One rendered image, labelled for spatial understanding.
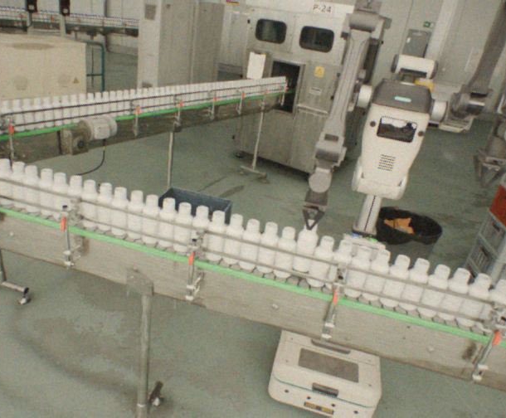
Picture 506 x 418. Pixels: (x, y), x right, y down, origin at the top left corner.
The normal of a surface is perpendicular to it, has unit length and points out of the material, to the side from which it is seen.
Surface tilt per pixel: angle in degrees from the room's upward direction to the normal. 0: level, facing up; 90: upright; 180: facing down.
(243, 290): 90
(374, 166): 90
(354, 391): 31
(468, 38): 90
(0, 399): 0
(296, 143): 90
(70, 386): 0
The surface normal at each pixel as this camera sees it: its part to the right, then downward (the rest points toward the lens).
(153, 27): -0.52, 0.30
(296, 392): -0.24, 0.39
